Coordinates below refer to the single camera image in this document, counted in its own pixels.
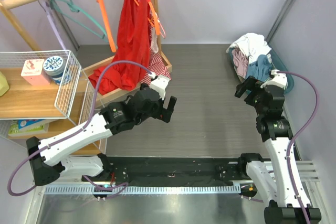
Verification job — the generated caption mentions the stacked books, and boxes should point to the stacked books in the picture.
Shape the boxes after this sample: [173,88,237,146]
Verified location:
[8,119,51,137]

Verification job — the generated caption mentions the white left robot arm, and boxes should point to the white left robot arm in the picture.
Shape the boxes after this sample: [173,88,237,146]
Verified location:
[26,84,177,186]

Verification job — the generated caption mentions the red white striped garment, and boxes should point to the red white striped garment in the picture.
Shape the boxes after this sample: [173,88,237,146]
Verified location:
[147,24,172,80]

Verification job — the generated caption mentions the lilac plastic hanger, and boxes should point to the lilac plastic hanger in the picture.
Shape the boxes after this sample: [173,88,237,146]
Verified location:
[37,0,67,50]

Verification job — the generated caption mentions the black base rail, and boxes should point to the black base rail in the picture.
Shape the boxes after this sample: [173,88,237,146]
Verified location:
[90,155,250,187]

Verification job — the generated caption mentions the pink crumpled garment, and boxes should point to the pink crumpled garment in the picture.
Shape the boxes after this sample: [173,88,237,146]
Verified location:
[232,48,248,78]

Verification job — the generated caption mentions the blue tank top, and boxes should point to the blue tank top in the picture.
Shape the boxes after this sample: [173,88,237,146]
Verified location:
[245,55,272,82]

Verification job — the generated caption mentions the white cable duct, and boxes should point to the white cable duct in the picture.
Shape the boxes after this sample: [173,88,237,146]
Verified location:
[45,184,241,195]

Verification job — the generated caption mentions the red garment on hanger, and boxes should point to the red garment on hanger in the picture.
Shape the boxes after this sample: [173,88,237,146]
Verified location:
[98,0,150,95]

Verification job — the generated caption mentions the orange plastic hanger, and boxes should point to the orange plastic hanger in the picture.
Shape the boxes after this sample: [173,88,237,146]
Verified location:
[97,0,117,52]

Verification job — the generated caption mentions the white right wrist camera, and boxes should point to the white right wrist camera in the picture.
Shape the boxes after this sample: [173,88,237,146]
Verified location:
[260,69,287,90]

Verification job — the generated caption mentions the yellow object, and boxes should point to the yellow object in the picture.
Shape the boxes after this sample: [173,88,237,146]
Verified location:
[0,72,9,96]

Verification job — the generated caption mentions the teal plastic hanger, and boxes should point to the teal plastic hanger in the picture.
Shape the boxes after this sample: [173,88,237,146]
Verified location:
[49,0,108,40]

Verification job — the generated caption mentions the pink box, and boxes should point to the pink box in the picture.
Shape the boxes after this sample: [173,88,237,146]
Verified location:
[20,59,51,86]

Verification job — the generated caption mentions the pink hanger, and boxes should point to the pink hanger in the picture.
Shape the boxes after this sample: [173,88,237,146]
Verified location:
[137,0,167,39]

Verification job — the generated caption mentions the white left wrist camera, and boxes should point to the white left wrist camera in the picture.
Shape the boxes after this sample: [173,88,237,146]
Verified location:
[148,72,170,100]

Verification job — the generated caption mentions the teal laundry basket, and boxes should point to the teal laundry basket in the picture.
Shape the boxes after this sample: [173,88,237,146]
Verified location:
[228,48,295,94]

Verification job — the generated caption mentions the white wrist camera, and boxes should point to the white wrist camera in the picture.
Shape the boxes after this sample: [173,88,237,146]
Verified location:
[148,72,170,100]
[260,69,287,90]

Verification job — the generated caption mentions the white crumpled garment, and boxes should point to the white crumpled garment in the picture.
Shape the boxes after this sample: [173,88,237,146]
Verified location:
[226,33,271,64]

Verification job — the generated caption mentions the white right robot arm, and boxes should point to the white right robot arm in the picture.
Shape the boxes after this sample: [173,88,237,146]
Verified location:
[235,73,322,223]

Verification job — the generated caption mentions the blue white round tin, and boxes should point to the blue white round tin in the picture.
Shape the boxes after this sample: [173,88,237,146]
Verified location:
[43,56,71,85]

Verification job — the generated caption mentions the wooden clothes rack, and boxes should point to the wooden clothes rack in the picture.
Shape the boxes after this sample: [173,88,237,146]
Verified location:
[1,0,172,105]

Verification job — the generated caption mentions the orange hanger holding red garment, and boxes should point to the orange hanger holding red garment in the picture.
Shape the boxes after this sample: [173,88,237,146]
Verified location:
[146,0,162,36]

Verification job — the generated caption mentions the white wire basket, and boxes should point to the white wire basket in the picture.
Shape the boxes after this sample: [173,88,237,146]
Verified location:
[1,50,95,144]

